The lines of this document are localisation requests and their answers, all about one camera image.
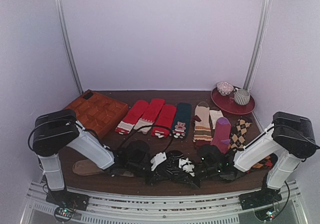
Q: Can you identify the aluminium frame post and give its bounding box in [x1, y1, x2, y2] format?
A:
[54, 0, 84, 95]
[243, 0, 272, 91]

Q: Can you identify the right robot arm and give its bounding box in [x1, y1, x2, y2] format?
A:
[177, 112, 320, 205]

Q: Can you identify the red sock middle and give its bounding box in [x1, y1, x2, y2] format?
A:
[133, 98, 165, 134]

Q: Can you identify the left aluminium frame post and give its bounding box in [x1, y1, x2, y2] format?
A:
[54, 0, 84, 95]

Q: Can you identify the orange divided organizer tray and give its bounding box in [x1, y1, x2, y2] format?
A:
[66, 90, 129, 139]

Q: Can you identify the brown argyle sock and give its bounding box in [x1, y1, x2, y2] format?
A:
[229, 117, 252, 151]

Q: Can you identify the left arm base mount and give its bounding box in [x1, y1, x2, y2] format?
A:
[45, 188, 90, 223]

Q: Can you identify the beige striped sock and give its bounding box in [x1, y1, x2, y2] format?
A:
[193, 101, 212, 149]

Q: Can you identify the red sock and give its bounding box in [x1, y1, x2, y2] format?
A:
[151, 104, 177, 138]
[133, 98, 165, 134]
[115, 100, 149, 135]

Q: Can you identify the cream short sock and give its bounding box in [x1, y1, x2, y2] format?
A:
[209, 109, 223, 130]

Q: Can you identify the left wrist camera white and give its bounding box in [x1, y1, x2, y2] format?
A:
[150, 152, 167, 171]

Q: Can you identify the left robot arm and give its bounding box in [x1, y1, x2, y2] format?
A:
[27, 109, 164, 206]

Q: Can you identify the dark green reindeer sock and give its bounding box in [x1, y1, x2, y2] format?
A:
[171, 103, 192, 139]

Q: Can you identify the red sock left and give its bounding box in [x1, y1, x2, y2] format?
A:
[115, 100, 149, 135]

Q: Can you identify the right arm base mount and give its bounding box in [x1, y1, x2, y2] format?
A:
[239, 188, 282, 222]

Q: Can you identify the purple magenta sock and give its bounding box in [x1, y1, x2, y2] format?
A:
[210, 117, 231, 154]

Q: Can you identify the patterned white bowl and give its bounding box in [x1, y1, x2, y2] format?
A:
[216, 81, 234, 96]

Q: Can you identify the right aluminium frame post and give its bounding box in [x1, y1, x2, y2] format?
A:
[243, 0, 272, 91]

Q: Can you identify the dark red plate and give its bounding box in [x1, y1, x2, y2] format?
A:
[211, 87, 256, 115]

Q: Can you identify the tan sock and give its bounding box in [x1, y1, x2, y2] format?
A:
[72, 159, 104, 176]

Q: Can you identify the red sock right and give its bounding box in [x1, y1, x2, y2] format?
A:
[151, 104, 177, 138]

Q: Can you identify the black orange argyle sock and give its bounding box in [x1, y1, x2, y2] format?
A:
[219, 152, 279, 183]

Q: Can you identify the black white striped sock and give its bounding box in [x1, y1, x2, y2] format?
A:
[166, 150, 184, 181]

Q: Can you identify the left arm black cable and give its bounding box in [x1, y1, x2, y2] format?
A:
[117, 125, 175, 154]

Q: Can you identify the striped grey cup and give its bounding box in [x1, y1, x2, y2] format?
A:
[234, 88, 251, 106]

